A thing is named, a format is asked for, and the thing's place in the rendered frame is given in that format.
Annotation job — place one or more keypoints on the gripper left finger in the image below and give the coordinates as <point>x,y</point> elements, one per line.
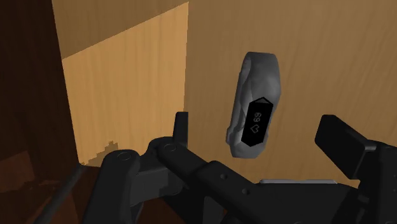
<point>121,173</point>

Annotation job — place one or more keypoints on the light wooden table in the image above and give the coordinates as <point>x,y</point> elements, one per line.
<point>325,49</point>

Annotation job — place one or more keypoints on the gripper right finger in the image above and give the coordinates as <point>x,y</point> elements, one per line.
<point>341,145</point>

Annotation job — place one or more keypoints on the grey fitness band black screen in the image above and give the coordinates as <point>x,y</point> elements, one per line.
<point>259,93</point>

